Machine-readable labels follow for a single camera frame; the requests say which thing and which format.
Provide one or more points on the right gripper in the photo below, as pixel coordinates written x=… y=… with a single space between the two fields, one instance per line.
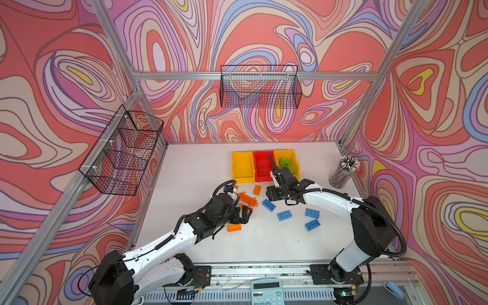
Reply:
x=271 y=194

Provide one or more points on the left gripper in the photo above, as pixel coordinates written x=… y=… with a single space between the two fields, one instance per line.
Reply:
x=244 y=217

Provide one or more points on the green lego brick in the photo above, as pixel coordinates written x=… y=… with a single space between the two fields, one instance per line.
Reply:
x=285 y=163

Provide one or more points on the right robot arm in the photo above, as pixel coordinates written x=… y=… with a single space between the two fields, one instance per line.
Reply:
x=375 y=233

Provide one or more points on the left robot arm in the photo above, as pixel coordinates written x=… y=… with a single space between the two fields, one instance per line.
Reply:
x=126 y=278

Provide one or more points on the orange lego brick front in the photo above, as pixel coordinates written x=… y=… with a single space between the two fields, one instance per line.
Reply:
x=234 y=228

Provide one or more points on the orange lego chassis plate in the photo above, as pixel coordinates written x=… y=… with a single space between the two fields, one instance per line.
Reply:
x=249 y=201

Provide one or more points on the orange lego brick studs up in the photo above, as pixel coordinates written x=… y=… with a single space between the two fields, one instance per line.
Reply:
x=257 y=190

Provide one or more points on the red plastic bin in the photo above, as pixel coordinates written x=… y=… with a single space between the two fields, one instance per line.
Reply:
x=263 y=165

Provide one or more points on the right yellow plastic bin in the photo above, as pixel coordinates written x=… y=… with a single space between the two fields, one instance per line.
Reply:
x=291 y=155

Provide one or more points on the yellow plastic bin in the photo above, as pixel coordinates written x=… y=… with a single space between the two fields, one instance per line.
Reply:
x=243 y=169
x=291 y=155

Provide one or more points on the left yellow plastic bin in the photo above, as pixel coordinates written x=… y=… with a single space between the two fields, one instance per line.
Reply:
x=243 y=169

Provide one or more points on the light blue calculator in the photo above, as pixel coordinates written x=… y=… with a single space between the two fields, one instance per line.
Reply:
x=267 y=291

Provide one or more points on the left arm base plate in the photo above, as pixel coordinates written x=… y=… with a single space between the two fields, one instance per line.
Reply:
x=198 y=277

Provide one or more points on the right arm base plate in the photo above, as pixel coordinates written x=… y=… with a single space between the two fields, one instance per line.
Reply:
x=321 y=275

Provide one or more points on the wire basket on back wall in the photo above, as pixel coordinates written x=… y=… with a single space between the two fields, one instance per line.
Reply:
x=251 y=86

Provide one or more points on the wire basket on wall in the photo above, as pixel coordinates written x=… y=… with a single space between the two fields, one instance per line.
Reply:
x=122 y=153
x=251 y=86

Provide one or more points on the wire basket on left wall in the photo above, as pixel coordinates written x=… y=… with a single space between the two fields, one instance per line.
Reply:
x=122 y=153

